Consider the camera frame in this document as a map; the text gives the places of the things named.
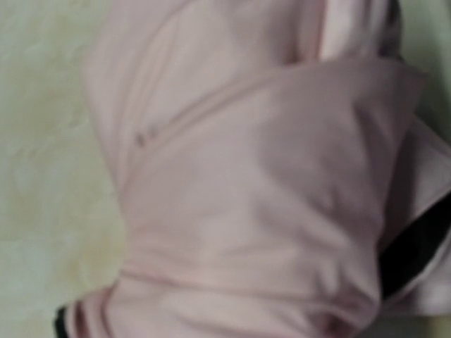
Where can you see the pink folding umbrella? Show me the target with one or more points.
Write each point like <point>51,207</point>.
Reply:
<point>274,178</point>

